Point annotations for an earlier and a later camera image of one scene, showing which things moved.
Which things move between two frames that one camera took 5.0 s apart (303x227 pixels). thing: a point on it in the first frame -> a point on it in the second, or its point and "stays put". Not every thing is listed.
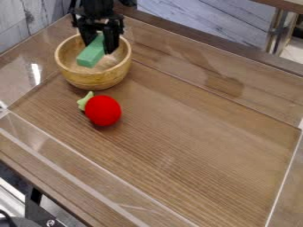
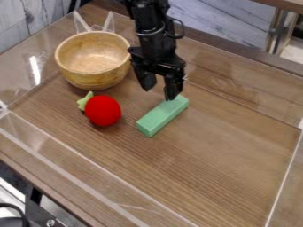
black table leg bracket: (36, 216) stays put
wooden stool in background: (283, 25) stays put
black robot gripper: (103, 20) -> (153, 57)
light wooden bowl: (108, 75) stays put
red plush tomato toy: (100, 109) stays put
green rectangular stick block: (93, 53) -> (159, 117)
